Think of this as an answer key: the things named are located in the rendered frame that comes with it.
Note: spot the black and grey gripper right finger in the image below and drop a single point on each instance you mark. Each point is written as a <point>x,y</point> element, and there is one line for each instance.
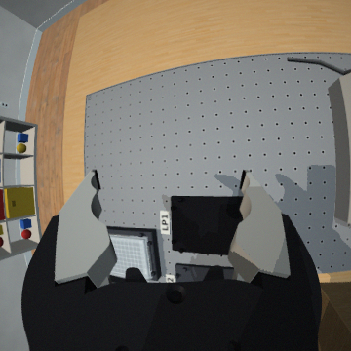
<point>267,251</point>

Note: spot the black l-shaped locator bracket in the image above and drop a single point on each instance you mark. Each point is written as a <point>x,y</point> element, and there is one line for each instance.
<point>115,279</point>

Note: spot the grey operator panel with coloured buttons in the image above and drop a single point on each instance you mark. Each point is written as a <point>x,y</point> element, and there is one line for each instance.
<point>340,98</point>

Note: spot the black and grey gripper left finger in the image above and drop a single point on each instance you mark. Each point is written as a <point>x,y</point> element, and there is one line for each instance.
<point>74,256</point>

